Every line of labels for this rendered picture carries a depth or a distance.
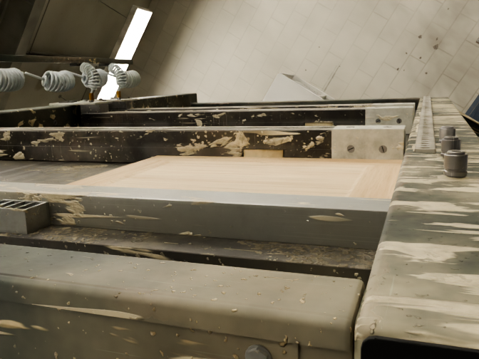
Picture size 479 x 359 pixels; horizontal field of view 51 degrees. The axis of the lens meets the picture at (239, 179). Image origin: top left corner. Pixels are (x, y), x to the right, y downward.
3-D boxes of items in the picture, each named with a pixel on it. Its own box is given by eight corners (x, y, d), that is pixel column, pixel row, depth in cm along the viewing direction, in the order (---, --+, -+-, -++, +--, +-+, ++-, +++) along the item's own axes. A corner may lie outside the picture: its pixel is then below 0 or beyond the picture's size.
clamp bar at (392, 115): (412, 134, 134) (414, 41, 129) (52, 134, 175) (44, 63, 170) (413, 130, 143) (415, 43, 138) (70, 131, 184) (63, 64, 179)
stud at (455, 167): (467, 179, 55) (469, 152, 54) (443, 179, 56) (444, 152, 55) (466, 175, 57) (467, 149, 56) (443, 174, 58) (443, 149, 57)
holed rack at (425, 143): (435, 153, 73) (435, 149, 73) (414, 152, 74) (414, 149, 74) (430, 97, 225) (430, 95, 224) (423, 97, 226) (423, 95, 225)
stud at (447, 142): (460, 160, 67) (461, 137, 66) (440, 159, 68) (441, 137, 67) (459, 157, 69) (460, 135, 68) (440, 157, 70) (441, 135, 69)
